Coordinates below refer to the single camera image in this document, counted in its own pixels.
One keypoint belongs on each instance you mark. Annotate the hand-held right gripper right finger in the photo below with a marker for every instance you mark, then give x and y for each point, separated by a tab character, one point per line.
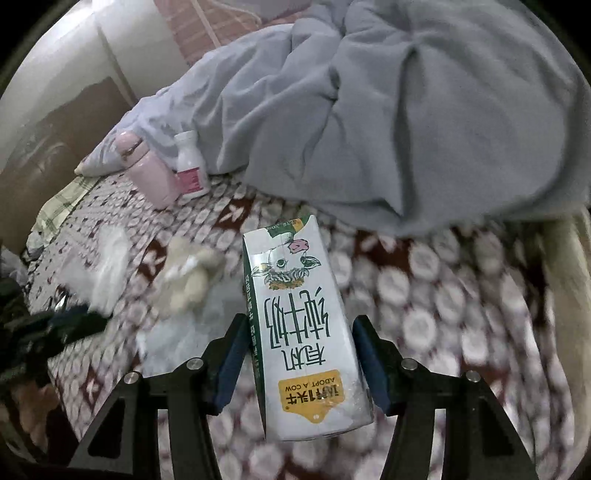
374	364

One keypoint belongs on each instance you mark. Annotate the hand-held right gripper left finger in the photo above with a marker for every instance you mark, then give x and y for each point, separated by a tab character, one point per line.
228	364

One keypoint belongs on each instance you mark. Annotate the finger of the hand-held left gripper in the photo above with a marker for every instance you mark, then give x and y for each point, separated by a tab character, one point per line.
78	323

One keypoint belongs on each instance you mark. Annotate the white green milk carton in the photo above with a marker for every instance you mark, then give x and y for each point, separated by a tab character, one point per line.
300	346

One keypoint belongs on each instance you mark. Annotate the person's left hand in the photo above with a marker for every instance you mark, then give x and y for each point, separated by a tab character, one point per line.
32	406

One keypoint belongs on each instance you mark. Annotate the clear plastic wrapper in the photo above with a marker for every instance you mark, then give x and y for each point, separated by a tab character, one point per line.
184	332

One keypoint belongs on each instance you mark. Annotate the crumpled white tissue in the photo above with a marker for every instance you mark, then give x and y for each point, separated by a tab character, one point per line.
106	263

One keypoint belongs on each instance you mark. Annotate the brown white patterned blanket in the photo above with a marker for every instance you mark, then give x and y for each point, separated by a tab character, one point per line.
438	300

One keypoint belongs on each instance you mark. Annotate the crumpled cream tissue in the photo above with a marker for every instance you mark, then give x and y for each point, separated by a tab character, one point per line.
189	272

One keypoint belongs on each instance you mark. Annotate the green checked cloth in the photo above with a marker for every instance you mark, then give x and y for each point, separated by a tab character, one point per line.
60	203

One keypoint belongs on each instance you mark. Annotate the pink thermos bottle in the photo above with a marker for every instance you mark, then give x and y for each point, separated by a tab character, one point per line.
152	177

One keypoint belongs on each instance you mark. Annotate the lavender printed pillow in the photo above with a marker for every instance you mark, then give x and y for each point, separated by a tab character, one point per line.
99	159

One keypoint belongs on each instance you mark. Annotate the brown wooden cabinet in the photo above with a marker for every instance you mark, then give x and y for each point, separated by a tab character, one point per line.
55	138

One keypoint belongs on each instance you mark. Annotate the white bottle pink label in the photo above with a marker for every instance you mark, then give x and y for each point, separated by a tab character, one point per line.
189	161

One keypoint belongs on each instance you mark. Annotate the beige quilt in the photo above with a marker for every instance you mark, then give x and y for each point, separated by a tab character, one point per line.
570	286

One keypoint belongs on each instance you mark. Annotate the grey-blue fleece blanket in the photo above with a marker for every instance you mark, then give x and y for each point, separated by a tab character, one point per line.
392	115

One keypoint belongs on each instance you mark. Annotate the pink plaid pillow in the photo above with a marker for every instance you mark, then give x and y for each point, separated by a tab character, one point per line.
194	27

